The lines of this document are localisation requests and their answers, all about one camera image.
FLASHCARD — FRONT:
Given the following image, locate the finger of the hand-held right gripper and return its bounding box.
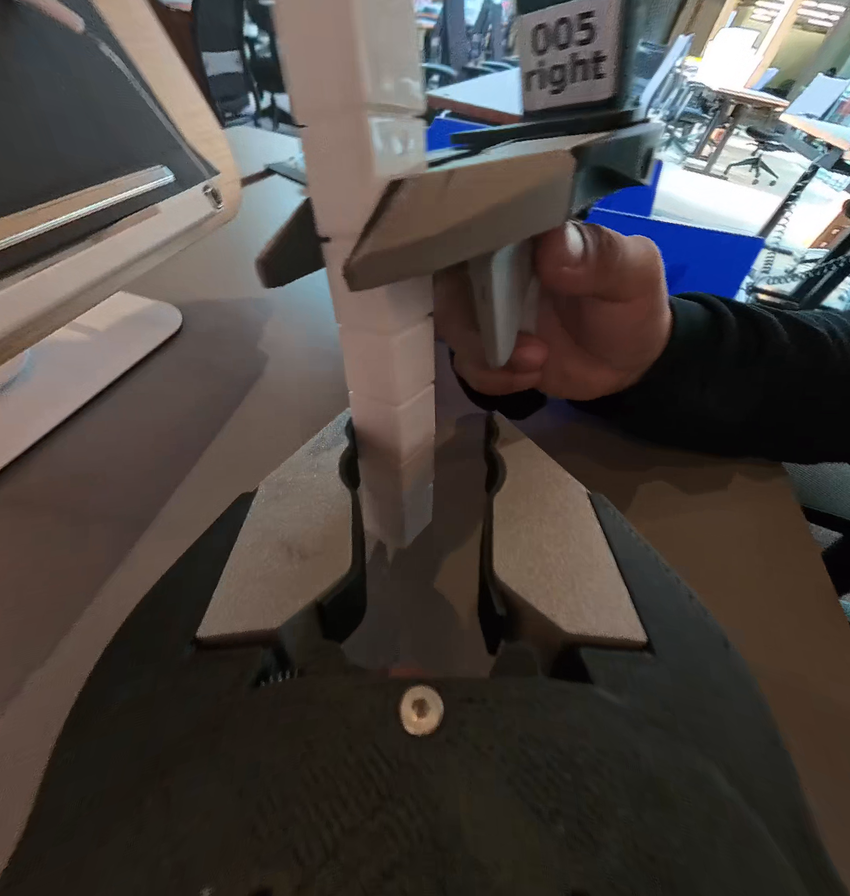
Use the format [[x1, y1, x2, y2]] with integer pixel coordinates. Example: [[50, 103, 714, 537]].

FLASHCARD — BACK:
[[255, 202, 328, 289], [343, 149, 580, 293]]

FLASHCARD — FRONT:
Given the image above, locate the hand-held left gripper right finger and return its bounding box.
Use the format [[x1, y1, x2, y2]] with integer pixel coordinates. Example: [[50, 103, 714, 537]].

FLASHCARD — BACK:
[[478, 413, 650, 655]]

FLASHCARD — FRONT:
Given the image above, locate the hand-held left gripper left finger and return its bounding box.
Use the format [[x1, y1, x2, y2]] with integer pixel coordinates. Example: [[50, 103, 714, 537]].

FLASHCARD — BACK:
[[195, 413, 367, 645]]

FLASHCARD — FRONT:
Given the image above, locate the white segmented bar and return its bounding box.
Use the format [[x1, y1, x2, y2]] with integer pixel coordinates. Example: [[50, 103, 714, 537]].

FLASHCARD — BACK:
[[274, 0, 440, 548]]

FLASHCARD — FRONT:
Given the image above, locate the person's right hand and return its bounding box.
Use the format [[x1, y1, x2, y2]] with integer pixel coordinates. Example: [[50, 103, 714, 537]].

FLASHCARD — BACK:
[[434, 220, 675, 401]]

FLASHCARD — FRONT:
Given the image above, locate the white office desk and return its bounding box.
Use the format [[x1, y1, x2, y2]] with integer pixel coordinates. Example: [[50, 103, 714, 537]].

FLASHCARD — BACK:
[[425, 66, 525, 126]]

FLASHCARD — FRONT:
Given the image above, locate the blue storage bin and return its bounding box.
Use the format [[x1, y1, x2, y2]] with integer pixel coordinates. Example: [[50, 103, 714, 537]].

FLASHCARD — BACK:
[[425, 112, 766, 303]]

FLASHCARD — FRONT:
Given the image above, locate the black office chair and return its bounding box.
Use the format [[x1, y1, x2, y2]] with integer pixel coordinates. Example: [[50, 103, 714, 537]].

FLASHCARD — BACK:
[[724, 125, 780, 187], [192, 0, 287, 128]]

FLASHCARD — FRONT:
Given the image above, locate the white stand ledge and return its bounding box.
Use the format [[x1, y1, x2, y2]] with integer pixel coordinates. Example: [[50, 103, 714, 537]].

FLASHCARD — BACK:
[[0, 178, 242, 358]]

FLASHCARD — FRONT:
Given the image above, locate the white stand base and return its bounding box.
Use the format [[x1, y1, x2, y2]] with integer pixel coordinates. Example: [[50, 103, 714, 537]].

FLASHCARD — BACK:
[[0, 290, 185, 489]]

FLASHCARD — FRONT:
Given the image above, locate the black coiled cable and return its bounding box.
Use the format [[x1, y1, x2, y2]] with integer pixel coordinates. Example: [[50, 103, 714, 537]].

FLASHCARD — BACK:
[[750, 210, 850, 303]]

